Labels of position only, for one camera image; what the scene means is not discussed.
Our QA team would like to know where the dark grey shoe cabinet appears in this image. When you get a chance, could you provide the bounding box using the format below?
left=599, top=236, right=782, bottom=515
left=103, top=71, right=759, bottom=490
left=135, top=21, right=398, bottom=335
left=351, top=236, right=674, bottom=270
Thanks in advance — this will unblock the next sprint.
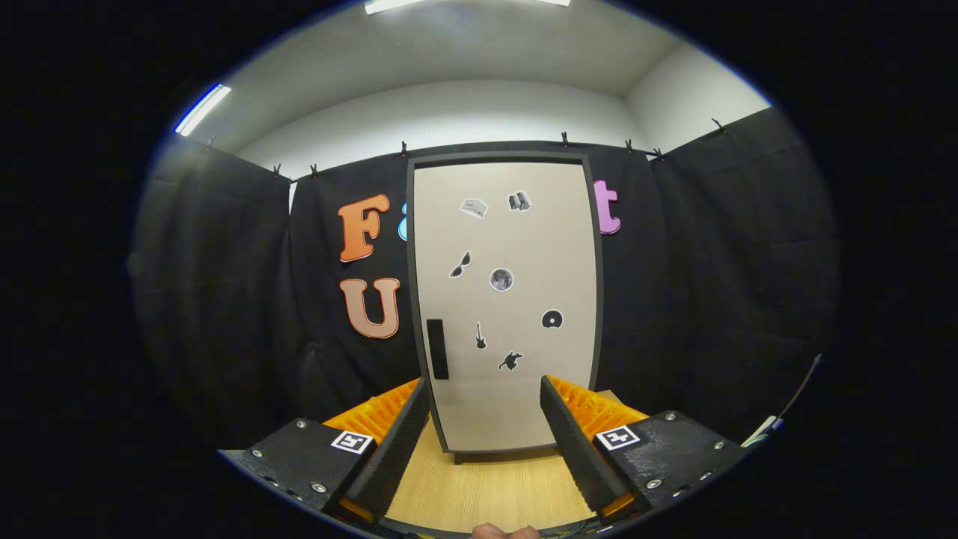
left=406, top=151, right=605, bottom=465

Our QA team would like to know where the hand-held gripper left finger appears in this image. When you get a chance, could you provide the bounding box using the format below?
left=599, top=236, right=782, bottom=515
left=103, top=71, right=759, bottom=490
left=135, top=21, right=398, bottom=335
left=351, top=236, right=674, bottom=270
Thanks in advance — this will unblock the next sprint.
left=221, top=377, right=431, bottom=525

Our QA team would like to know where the row of black cloth clips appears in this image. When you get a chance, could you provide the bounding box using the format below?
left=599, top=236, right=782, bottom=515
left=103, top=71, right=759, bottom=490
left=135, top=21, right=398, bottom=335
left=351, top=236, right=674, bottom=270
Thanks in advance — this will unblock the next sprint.
left=206, top=116, right=730, bottom=180

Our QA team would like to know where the beige shoe cabinet door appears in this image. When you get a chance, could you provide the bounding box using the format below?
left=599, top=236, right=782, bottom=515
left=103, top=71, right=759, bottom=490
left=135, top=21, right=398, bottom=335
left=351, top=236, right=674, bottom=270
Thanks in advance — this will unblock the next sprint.
left=414, top=162, right=597, bottom=452

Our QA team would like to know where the ceiling light panel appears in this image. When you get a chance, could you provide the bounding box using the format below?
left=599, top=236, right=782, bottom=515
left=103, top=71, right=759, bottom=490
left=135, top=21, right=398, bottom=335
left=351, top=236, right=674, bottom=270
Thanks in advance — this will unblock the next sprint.
left=364, top=0, right=573, bottom=16
left=174, top=84, right=233, bottom=137

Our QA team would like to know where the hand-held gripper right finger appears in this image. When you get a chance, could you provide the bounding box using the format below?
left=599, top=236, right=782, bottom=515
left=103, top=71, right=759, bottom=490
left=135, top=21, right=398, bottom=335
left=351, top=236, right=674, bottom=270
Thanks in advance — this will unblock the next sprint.
left=539, top=374, right=749, bottom=525

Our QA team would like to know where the black cable with white plug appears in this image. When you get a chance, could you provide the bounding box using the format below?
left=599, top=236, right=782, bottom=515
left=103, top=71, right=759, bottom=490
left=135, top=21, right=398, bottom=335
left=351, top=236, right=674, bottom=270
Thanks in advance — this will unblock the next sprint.
left=741, top=353, right=824, bottom=448

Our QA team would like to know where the black backdrop cloth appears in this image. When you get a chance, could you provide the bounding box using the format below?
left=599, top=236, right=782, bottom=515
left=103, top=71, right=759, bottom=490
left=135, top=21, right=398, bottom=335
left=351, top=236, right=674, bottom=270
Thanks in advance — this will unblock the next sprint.
left=131, top=105, right=843, bottom=450

